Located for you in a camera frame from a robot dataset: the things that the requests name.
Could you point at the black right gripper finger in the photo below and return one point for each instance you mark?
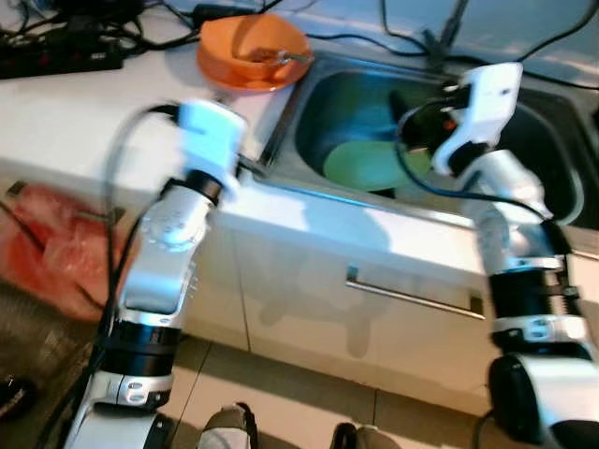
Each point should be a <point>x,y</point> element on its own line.
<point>403,105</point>

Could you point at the white kitchen cabinet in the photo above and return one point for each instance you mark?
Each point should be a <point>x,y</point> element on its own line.
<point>309,337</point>

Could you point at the green plastic plate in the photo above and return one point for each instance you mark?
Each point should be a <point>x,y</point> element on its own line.
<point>365,166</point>

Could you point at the grey woven floor mat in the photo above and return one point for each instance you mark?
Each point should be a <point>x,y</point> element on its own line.
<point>37,346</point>

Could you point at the chrome faucet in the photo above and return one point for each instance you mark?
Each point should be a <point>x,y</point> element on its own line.
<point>437,47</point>

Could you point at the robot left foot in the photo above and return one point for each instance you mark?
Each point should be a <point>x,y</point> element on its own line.
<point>225,432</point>

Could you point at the orange plastic bowl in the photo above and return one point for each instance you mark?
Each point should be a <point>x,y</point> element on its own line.
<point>229,51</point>

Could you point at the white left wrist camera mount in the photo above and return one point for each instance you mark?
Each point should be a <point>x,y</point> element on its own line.
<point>211,140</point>

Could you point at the red plastic bag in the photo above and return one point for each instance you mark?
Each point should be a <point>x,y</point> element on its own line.
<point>47,253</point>

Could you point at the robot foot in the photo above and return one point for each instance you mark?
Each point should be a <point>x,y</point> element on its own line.
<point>370,440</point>
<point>225,432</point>

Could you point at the stainless steel sink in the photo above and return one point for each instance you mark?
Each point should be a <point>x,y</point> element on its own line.
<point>552,140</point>

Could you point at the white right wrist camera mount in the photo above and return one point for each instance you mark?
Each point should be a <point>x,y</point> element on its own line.
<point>491,98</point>

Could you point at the black power strip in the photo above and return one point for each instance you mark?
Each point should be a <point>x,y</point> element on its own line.
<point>56,61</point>

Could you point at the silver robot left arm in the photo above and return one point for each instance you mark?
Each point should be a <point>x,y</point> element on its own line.
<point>164,253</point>

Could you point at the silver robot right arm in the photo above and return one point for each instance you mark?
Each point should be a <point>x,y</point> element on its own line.
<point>510,201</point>

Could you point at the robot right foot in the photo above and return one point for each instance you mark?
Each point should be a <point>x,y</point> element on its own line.
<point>370,440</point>

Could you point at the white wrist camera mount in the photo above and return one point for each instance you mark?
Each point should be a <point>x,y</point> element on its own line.
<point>211,140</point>
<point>491,98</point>

